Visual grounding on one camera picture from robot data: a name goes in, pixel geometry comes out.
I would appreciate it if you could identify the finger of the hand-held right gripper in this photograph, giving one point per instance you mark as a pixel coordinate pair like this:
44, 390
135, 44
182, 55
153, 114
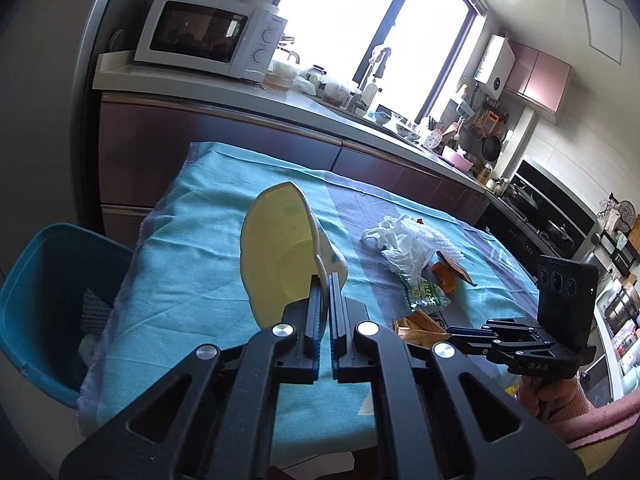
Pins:
515, 329
470, 337

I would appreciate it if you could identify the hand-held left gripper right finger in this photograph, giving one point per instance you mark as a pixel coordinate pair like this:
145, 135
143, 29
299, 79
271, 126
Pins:
336, 360

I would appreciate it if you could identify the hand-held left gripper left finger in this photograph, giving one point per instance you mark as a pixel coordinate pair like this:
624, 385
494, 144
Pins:
314, 355

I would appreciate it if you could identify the orange snack wrapper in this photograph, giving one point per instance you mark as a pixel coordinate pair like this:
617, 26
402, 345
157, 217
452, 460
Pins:
417, 327

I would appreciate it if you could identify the white tissue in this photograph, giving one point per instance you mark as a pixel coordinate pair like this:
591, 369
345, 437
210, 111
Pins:
395, 242

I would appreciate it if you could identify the yellow plastic plate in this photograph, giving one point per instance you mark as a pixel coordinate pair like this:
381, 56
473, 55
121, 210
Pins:
270, 240

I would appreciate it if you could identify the blue plastic bin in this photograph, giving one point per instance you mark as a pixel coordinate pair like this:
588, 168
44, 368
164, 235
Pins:
40, 310

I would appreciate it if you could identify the person's right forearm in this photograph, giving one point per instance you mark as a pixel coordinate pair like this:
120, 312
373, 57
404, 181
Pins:
605, 415

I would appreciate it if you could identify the person's right hand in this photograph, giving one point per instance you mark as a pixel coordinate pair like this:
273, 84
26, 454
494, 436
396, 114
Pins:
550, 400

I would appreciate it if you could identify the kitchen storage rack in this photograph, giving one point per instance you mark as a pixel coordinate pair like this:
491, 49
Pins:
620, 305

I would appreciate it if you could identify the green snack wrapper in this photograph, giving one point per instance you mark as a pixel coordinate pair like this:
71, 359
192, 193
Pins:
425, 295

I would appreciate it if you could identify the black built-in stove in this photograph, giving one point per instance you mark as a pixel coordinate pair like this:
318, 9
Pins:
525, 240

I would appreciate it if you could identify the white foam fruit net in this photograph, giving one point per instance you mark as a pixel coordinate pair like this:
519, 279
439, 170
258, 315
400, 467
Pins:
442, 240

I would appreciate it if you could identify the teal table cloth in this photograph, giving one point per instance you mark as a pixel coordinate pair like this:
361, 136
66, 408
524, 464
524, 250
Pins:
200, 240

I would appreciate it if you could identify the hanging frying pan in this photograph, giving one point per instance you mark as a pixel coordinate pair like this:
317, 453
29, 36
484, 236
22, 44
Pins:
491, 148

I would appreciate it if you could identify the pink bowl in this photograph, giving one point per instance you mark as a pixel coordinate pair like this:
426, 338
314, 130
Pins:
457, 159

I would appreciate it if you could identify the brown kitchen counter cabinet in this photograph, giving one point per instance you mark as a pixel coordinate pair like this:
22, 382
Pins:
225, 130

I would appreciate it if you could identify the white water heater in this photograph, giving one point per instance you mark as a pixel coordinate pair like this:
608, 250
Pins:
495, 65

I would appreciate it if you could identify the white soap bottle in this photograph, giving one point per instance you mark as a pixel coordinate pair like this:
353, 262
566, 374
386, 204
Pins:
370, 95

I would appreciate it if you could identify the glass food jar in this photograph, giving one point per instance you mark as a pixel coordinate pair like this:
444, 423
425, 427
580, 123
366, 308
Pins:
336, 92

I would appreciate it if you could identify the clear plastic food container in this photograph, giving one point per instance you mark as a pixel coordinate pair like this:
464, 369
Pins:
282, 77

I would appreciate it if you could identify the metal kitchen faucet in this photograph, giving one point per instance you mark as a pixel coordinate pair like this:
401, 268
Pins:
372, 67

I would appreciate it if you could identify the glass kettle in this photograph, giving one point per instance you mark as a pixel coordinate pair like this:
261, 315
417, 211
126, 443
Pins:
291, 52

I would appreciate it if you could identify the white microwave oven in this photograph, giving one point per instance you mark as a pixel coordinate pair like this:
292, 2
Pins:
200, 30

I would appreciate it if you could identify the kitchen window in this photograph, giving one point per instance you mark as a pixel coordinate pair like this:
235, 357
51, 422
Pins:
350, 10

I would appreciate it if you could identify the white bowl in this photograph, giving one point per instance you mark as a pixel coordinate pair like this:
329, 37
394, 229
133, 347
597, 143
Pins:
269, 8

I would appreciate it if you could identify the pink wall cabinet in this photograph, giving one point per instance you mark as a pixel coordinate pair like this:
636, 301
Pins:
542, 80

